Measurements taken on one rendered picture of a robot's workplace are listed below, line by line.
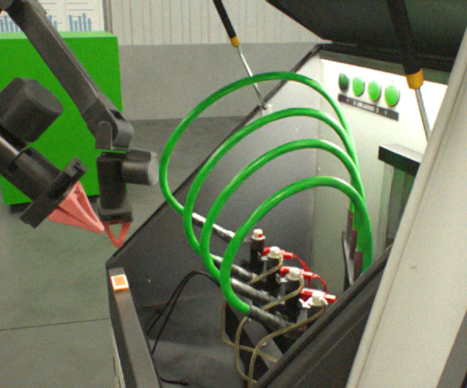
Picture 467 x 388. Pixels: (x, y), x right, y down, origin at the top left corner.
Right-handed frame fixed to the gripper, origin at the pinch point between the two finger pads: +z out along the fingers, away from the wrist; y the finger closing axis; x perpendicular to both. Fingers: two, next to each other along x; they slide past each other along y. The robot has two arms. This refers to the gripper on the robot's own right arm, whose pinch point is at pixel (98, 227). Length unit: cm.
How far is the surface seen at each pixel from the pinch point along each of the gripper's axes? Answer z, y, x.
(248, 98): 137, -4, 676
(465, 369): 30, 27, -31
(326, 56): 17, 45, 48
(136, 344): 22.5, -18.2, 11.7
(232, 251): 13.3, 13.4, -8.8
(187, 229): 11.4, 6.9, 6.2
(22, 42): -75, -73, 323
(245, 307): 21.0, 8.4, -8.2
